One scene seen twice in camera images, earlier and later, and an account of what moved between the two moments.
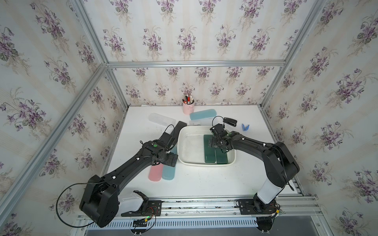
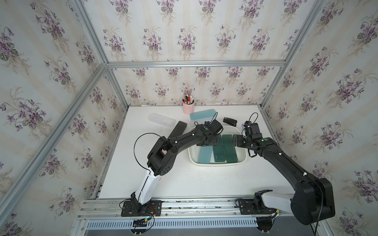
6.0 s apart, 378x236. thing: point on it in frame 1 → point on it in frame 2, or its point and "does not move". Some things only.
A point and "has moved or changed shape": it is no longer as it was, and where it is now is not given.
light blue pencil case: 168,172 has moved or changed shape
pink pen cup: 188,104 does not move
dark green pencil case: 209,153 has moved or changed shape
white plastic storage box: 190,147 has moved or changed shape
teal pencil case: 203,114 does not move
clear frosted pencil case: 160,119 does not move
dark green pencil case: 221,158 has moved or changed shape
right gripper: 211,144 → 238,142
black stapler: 230,121 does not move
